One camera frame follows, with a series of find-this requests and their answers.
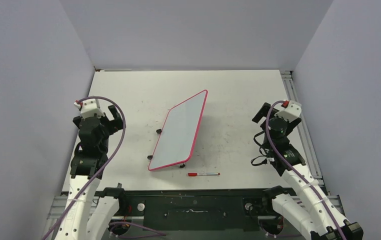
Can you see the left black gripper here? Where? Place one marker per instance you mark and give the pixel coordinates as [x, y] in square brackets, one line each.
[115, 125]

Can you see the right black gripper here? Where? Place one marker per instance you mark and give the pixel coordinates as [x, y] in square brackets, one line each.
[262, 113]

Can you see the pink framed whiteboard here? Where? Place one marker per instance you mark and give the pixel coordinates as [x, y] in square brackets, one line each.
[175, 144]

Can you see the white whiteboard marker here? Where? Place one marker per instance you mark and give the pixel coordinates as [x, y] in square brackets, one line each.
[208, 174]

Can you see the red marker cap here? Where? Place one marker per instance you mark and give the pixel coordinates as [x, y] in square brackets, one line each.
[192, 174]

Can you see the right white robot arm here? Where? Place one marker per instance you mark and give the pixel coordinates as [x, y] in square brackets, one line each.
[315, 217]

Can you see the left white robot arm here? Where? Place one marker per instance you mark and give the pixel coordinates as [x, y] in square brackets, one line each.
[78, 221]

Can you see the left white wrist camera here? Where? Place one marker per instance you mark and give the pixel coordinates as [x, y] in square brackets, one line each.
[89, 108]

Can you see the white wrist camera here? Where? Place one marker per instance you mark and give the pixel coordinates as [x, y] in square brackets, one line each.
[89, 108]
[291, 111]

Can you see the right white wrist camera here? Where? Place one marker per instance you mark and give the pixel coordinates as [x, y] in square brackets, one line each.
[291, 111]

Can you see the aluminium rail frame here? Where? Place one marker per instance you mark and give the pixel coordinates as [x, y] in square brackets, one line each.
[225, 141]

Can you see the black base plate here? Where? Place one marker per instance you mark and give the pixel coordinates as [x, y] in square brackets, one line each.
[199, 210]

